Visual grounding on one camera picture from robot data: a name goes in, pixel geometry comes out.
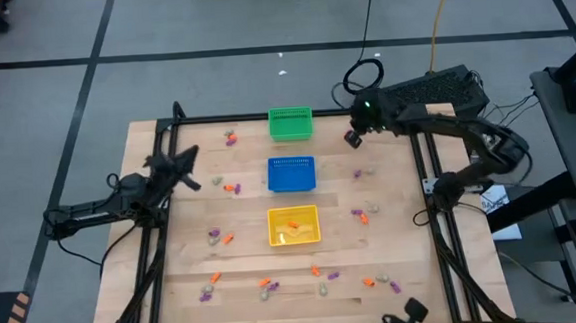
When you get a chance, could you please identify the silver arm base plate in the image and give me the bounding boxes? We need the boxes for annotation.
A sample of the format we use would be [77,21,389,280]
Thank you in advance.
[421,173,486,198]

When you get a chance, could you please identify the yellow plastic basket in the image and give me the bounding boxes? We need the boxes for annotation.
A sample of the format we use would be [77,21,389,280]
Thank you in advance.
[266,204,323,248]

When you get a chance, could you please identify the blue plastic basket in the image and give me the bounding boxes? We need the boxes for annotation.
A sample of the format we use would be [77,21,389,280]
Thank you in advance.
[266,154,318,195]

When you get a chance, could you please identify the black desk crossbar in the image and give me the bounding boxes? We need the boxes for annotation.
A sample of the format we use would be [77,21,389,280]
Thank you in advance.
[483,170,576,234]

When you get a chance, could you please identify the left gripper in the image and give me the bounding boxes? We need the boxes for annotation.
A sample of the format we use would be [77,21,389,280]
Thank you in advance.
[142,144,204,195]

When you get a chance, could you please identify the black keyboard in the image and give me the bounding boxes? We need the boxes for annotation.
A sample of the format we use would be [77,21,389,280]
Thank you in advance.
[380,62,492,127]

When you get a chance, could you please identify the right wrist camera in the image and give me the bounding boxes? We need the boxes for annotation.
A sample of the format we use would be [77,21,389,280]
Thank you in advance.
[342,129,364,151]

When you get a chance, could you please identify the yellow hanging cable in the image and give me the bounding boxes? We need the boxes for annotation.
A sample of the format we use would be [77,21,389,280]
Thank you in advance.
[423,0,462,73]

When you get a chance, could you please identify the green plastic basket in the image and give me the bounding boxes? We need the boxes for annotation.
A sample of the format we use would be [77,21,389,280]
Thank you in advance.
[267,105,316,144]

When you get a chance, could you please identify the white printed paper sheet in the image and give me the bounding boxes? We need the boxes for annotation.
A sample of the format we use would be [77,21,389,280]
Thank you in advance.
[478,182,523,243]

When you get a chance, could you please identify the black coiled cable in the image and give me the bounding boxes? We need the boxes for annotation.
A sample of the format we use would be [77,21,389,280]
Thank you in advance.
[336,0,387,97]

